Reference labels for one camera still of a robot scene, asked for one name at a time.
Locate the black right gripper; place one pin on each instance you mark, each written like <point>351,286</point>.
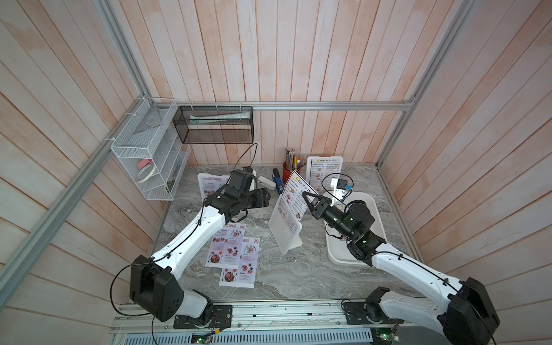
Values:
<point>324,208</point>

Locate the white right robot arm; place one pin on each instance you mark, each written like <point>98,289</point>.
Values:
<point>460,310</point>

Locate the white wire wall shelf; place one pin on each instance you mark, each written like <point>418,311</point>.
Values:
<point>148,133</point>

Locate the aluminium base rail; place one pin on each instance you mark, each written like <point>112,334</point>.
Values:
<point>273,322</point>

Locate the red metal bucket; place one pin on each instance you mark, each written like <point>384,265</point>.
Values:
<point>286,173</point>

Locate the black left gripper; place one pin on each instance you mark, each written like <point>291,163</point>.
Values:
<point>261,196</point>

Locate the white menu holder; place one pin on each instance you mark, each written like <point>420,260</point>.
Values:
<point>323,170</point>
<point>209,183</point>
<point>286,237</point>

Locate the Dim Sum Inn menu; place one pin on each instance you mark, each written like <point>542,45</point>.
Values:
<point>321,170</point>
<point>292,204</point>

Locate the white menu holder front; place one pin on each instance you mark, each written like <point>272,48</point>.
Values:
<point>323,170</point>

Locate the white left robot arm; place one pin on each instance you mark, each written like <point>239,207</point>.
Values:
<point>154,282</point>

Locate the black mesh wall basket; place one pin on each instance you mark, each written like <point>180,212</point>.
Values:
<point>214,125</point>

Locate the white plastic tray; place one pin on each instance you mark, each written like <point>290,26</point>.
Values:
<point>337,251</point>

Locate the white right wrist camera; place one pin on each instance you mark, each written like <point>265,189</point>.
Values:
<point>341,190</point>

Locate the white tape roll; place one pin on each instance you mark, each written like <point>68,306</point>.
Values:
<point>146,173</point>

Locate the red special menu sheet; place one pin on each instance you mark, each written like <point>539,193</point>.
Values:
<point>245,274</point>
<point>225,246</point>

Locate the white stapler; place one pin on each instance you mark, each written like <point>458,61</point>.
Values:
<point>267,183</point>

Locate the pink eraser block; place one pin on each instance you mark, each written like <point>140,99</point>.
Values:
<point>143,163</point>

